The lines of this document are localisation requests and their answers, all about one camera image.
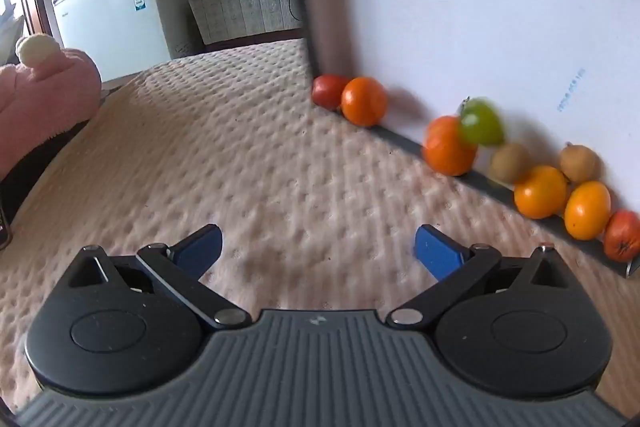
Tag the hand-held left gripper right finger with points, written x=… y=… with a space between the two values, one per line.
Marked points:
x=437 y=252

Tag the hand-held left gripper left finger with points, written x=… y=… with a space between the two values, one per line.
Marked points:
x=200 y=248

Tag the orange mandarin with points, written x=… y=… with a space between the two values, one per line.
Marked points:
x=587 y=210
x=364 y=101
x=541 y=192
x=442 y=153

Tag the brown kiwi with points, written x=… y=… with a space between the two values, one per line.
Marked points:
x=509 y=162

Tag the green jujube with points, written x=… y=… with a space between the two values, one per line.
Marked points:
x=481 y=122

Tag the yellow-green jujube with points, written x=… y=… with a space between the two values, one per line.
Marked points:
x=579 y=163

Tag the small red apple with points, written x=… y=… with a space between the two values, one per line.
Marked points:
x=621 y=235
x=327 y=91

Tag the white box with dark rim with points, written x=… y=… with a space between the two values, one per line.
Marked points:
x=450 y=7

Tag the black cloth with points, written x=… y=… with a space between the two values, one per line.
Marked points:
x=30 y=172

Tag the pink plush toy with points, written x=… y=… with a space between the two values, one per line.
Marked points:
x=45 y=92

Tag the cabinet with cloth cover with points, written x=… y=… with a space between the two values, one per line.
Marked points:
x=245 y=12

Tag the white chest freezer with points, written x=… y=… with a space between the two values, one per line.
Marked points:
x=115 y=17

